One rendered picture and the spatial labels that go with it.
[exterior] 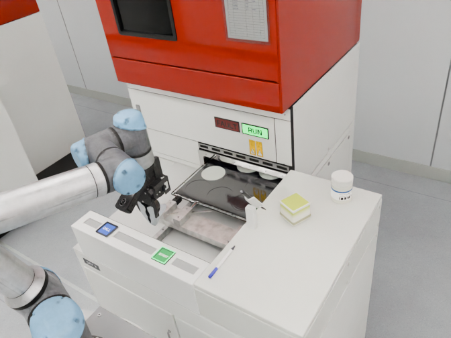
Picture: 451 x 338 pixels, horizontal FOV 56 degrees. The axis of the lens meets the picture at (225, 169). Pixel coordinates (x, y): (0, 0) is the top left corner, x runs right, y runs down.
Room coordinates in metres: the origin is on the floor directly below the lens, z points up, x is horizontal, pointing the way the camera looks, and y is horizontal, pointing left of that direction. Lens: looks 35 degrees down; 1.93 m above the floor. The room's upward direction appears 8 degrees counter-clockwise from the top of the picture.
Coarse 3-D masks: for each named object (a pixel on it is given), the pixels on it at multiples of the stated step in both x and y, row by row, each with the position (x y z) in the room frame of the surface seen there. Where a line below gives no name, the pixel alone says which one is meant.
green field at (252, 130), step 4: (244, 124) 1.43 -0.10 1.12; (244, 128) 1.43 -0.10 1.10; (248, 128) 1.42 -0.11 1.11; (252, 128) 1.41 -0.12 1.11; (256, 128) 1.39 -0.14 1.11; (260, 128) 1.38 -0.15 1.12; (244, 132) 1.43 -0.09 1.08; (248, 132) 1.42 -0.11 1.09; (252, 132) 1.41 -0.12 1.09; (256, 132) 1.39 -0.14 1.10; (260, 132) 1.38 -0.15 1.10; (264, 132) 1.37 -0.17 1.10; (260, 136) 1.38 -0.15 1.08; (264, 136) 1.37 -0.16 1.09
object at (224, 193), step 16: (224, 176) 1.41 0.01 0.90; (240, 176) 1.40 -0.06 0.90; (256, 176) 1.38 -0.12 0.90; (176, 192) 1.35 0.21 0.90; (192, 192) 1.33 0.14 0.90; (208, 192) 1.32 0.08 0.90; (224, 192) 1.31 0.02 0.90; (240, 192) 1.29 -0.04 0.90; (256, 192) 1.28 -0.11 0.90; (224, 208) 1.21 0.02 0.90; (240, 208) 1.20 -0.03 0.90; (256, 208) 1.19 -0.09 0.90
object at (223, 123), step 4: (216, 120) 1.51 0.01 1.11; (220, 120) 1.50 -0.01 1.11; (224, 120) 1.49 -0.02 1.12; (216, 124) 1.51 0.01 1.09; (220, 124) 1.50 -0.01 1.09; (224, 124) 1.49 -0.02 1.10; (228, 124) 1.48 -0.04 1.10; (232, 124) 1.46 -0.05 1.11; (236, 124) 1.45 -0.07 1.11; (228, 128) 1.48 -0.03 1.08; (232, 128) 1.46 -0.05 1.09; (236, 128) 1.45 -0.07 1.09
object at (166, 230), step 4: (188, 204) 1.33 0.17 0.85; (192, 204) 1.33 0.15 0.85; (164, 228) 1.20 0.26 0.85; (168, 228) 1.21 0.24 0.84; (172, 228) 1.22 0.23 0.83; (160, 232) 1.19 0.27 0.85; (164, 232) 1.19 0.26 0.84; (168, 232) 1.21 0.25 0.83; (156, 236) 1.17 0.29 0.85; (160, 236) 1.17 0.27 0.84; (164, 236) 1.19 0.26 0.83; (160, 240) 1.17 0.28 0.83
